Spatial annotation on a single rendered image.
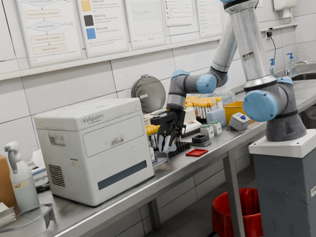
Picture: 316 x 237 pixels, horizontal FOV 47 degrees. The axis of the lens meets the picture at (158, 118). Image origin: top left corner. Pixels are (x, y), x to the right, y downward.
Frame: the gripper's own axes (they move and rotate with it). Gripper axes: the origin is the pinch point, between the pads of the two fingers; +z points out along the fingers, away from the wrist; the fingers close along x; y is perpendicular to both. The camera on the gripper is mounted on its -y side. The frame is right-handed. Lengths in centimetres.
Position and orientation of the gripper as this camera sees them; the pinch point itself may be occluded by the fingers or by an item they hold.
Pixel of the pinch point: (162, 154)
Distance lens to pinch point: 143.8
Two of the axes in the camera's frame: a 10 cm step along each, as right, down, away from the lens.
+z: -1.9, 9.7, -1.8
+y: 6.8, 2.6, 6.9
